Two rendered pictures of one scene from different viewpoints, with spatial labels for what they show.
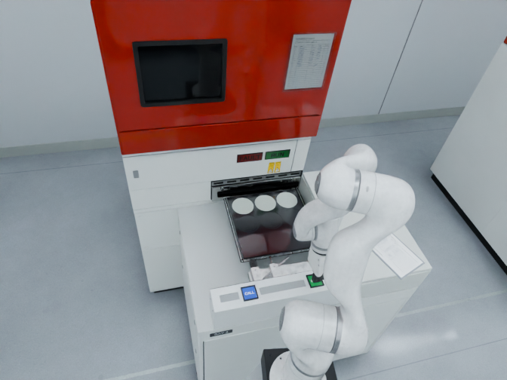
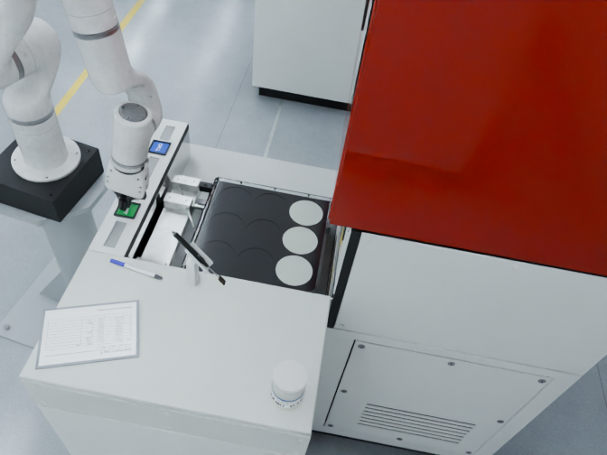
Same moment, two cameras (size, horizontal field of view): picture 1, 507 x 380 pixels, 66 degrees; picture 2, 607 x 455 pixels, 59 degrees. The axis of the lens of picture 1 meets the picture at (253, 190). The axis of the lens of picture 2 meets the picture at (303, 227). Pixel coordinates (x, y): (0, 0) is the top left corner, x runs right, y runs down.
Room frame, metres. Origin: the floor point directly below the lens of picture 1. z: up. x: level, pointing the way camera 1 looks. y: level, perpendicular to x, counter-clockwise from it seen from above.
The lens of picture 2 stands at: (1.60, -0.96, 2.07)
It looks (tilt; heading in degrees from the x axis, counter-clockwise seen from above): 49 degrees down; 112
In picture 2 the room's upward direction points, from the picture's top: 9 degrees clockwise
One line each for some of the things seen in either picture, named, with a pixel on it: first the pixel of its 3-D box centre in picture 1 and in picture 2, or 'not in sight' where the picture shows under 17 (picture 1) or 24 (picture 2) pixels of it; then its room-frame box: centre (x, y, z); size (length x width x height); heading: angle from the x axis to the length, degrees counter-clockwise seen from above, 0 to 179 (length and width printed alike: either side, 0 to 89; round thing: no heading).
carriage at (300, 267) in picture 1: (292, 274); (171, 227); (0.89, -0.21, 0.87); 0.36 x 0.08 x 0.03; 110
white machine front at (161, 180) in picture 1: (220, 172); (354, 171); (1.28, 0.16, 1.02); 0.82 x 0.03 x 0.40; 110
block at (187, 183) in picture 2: (256, 277); (186, 183); (0.84, -0.06, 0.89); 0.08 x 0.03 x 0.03; 20
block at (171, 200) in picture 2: (275, 273); (178, 201); (0.87, -0.13, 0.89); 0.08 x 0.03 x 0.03; 20
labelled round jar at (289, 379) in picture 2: not in sight; (288, 385); (1.44, -0.51, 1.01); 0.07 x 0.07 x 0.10
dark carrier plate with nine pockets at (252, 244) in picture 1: (271, 220); (263, 233); (1.14, -0.10, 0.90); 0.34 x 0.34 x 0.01; 20
